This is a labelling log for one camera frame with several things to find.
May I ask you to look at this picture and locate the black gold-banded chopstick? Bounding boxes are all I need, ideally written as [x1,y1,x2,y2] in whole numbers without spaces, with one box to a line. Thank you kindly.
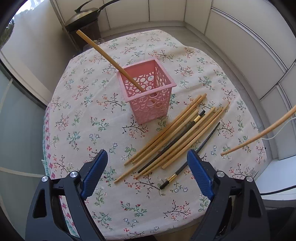
[159,122,220,190]
[138,110,205,173]

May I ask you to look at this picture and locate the bamboo chopstick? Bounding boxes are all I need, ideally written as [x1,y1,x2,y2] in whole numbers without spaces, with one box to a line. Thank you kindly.
[114,108,200,184]
[76,30,145,92]
[220,106,296,156]
[124,93,207,166]
[135,108,221,178]
[158,104,229,170]

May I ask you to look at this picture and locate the pink perforated utensil basket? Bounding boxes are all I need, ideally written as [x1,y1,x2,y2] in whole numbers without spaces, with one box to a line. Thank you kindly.
[117,58,177,125]

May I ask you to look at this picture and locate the floral tablecloth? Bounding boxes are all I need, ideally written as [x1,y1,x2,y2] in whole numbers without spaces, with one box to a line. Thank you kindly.
[43,30,267,240]

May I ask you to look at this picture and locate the dark stool under wok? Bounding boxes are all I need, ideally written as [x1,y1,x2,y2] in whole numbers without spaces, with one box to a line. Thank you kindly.
[66,21,101,50]

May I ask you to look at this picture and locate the black wok with lid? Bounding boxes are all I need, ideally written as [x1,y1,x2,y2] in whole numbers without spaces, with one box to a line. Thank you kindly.
[65,0,119,28]

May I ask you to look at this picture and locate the white power cable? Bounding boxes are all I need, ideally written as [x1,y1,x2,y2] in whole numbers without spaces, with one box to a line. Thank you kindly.
[261,115,296,141]

